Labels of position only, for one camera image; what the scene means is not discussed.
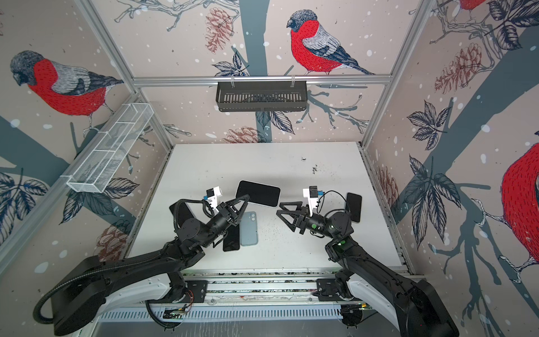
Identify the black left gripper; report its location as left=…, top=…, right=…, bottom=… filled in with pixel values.
left=198, top=194, right=248, bottom=250

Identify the pale green phone case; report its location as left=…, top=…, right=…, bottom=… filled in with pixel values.
left=239, top=211, right=258, bottom=247

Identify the phone with black screen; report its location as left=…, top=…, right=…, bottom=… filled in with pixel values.
left=223, top=226, right=240, bottom=252

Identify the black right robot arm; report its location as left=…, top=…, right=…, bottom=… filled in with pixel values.
left=277, top=186, right=460, bottom=336

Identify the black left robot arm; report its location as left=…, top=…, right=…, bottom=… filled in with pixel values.
left=32, top=195, right=250, bottom=336

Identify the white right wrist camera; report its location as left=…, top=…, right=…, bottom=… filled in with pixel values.
left=303, top=185, right=324, bottom=216

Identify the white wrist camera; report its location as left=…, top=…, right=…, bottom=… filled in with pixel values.
left=303, top=185, right=324, bottom=216
left=204, top=186, right=223, bottom=211

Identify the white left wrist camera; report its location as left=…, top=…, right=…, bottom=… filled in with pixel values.
left=204, top=186, right=223, bottom=211

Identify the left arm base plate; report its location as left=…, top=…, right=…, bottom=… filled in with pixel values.
left=149, top=279, right=209, bottom=304

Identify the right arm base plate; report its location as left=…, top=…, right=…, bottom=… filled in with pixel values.
left=312, top=277, right=374, bottom=302

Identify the black wall basket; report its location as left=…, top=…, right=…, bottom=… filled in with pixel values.
left=216, top=81, right=308, bottom=112

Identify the white wire mesh basket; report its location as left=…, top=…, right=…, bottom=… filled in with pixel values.
left=67, top=103, right=154, bottom=193

